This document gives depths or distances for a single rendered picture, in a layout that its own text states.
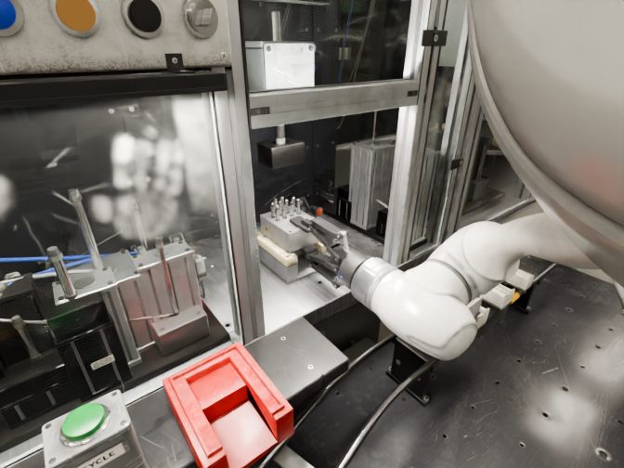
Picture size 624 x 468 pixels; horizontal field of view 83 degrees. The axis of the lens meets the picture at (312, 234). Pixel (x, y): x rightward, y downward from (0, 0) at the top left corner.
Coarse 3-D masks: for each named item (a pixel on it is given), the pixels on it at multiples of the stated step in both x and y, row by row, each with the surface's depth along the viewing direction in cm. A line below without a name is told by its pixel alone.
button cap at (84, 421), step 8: (80, 408) 39; (88, 408) 39; (96, 408) 39; (72, 416) 38; (80, 416) 38; (88, 416) 38; (96, 416) 38; (104, 416) 39; (64, 424) 38; (72, 424) 38; (80, 424) 38; (88, 424) 38; (96, 424) 38; (64, 432) 37; (72, 432) 37; (80, 432) 37; (88, 432) 37; (72, 440) 37
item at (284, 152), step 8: (280, 128) 75; (280, 136) 76; (264, 144) 76; (272, 144) 76; (280, 144) 76; (288, 144) 76; (296, 144) 77; (304, 144) 78; (264, 152) 76; (272, 152) 74; (280, 152) 75; (288, 152) 76; (296, 152) 78; (304, 152) 79; (264, 160) 77; (272, 160) 74; (280, 160) 76; (288, 160) 77; (296, 160) 78; (304, 160) 80; (272, 168) 75
